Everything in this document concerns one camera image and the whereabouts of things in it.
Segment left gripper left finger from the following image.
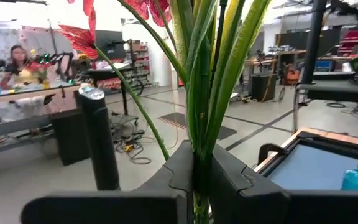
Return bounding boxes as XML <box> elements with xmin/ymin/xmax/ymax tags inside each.
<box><xmin>20</xmin><ymin>139</ymin><xmax>195</xmax><ymax>224</ymax></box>

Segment red storage bins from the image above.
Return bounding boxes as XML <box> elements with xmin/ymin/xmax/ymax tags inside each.
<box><xmin>337</xmin><ymin>27</ymin><xmax>358</xmax><ymax>57</ymax></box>

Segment black monitor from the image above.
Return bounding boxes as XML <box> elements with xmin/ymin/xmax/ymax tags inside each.
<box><xmin>94</xmin><ymin>29</ymin><xmax>126</xmax><ymax>60</ymax></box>

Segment black striped-edge floor mat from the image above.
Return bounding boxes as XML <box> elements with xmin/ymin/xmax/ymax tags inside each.
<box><xmin>157</xmin><ymin>111</ymin><xmax>238</xmax><ymax>141</ymax></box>

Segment red artificial flower stem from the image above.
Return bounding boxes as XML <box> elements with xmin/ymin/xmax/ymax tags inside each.
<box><xmin>58</xmin><ymin>0</ymin><xmax>273</xmax><ymax>224</ymax></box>

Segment storage shelf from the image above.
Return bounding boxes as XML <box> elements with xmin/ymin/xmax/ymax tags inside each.
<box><xmin>125</xmin><ymin>39</ymin><xmax>152</xmax><ymax>88</ymax></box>

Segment black box speaker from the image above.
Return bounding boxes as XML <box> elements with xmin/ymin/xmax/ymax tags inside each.
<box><xmin>249</xmin><ymin>72</ymin><xmax>278</xmax><ymax>103</ymax></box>

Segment red flower bouquet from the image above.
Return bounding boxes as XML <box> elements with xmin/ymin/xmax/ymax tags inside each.
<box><xmin>25</xmin><ymin>60</ymin><xmax>53</xmax><ymax>82</ymax></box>

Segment blue box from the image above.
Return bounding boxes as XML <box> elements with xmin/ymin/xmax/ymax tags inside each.
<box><xmin>314</xmin><ymin>59</ymin><xmax>334</xmax><ymax>72</ymax></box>

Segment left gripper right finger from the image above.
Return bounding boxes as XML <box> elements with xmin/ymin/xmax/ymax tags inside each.
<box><xmin>209</xmin><ymin>143</ymin><xmax>358</xmax><ymax>224</ymax></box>

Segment orange bucket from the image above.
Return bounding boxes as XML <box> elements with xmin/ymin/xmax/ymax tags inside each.
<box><xmin>283</xmin><ymin>63</ymin><xmax>301</xmax><ymax>86</ymax></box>

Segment black side desk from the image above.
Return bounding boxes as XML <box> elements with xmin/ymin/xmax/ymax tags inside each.
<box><xmin>291</xmin><ymin>79</ymin><xmax>358</xmax><ymax>135</ymax></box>

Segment black desk pole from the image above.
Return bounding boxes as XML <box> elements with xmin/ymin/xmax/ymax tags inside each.
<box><xmin>301</xmin><ymin>0</ymin><xmax>328</xmax><ymax>85</ymax></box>

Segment coiled black floor cable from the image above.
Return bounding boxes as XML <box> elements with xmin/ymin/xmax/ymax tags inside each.
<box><xmin>325</xmin><ymin>101</ymin><xmax>347</xmax><ymax>109</ymax></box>

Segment black side table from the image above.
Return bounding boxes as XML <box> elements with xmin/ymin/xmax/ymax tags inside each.
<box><xmin>85</xmin><ymin>63</ymin><xmax>140</xmax><ymax>125</ymax></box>

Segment long wooden workbench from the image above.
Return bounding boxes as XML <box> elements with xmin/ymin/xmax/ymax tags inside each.
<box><xmin>244</xmin><ymin>49</ymin><xmax>308</xmax><ymax>67</ymax></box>

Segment black cabinet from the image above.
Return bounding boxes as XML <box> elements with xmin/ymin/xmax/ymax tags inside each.
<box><xmin>50</xmin><ymin>109</ymin><xmax>91</xmax><ymax>166</ymax></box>

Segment person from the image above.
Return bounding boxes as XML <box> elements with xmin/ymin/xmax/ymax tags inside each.
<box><xmin>0</xmin><ymin>44</ymin><xmax>32</xmax><ymax>91</ymax></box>

